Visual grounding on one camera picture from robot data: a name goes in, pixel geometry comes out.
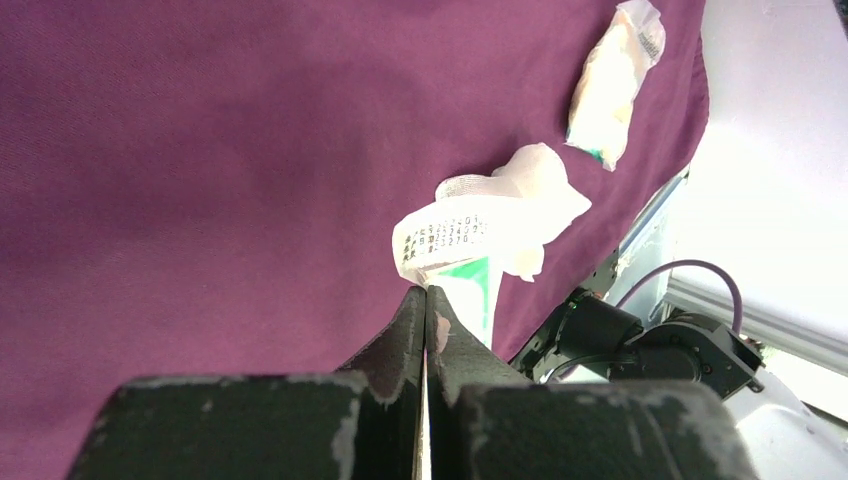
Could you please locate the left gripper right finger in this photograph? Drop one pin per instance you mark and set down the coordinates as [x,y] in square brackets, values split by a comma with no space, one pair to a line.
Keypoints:
[487,421]

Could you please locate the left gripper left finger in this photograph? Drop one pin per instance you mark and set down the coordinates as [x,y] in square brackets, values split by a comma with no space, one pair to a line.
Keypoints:
[360,421]

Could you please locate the white gauze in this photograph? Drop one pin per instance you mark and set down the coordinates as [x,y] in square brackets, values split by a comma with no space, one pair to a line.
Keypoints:
[536,175]

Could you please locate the purple cloth wrap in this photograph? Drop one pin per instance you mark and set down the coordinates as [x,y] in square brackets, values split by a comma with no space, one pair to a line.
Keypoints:
[211,186]

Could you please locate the beige gauze roll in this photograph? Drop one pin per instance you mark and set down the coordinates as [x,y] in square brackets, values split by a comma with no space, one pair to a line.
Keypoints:
[613,73]

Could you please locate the white sterile packet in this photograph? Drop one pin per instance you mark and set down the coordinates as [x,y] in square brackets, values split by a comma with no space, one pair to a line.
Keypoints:
[448,244]

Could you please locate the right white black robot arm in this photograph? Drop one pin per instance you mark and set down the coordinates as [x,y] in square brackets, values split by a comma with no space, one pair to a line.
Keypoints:
[785,439]

